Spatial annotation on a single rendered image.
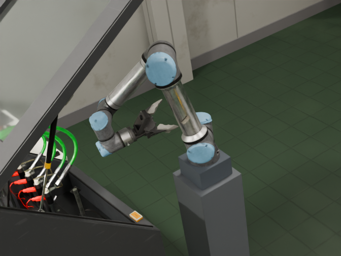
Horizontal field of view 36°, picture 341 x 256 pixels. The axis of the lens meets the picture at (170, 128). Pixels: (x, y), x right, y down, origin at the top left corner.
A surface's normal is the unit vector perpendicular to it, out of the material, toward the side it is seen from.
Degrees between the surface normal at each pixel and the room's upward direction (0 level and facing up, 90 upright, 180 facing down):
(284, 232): 0
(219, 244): 90
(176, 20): 90
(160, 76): 82
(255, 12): 90
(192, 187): 0
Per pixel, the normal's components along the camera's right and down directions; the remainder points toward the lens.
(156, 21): 0.54, 0.40
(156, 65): -0.07, 0.47
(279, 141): -0.15, -0.82
